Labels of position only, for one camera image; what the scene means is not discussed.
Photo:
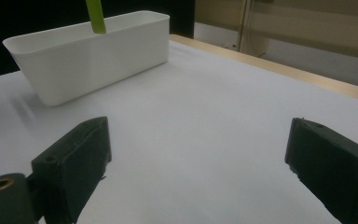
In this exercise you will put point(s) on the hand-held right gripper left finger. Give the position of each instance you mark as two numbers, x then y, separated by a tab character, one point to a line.
74	168

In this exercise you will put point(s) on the black curtain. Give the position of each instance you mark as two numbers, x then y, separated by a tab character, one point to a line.
28	15

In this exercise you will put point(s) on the light wooden shelf unit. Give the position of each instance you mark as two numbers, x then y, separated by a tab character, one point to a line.
292	25

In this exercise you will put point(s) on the green clown print phone case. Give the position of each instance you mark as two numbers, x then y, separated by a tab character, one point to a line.
95	15

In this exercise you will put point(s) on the white table cover sheet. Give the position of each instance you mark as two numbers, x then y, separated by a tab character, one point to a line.
199	124

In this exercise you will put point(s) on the white plastic bin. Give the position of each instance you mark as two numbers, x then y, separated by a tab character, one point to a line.
90	62

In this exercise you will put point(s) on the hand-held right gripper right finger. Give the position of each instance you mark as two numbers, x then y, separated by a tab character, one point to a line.
332	168

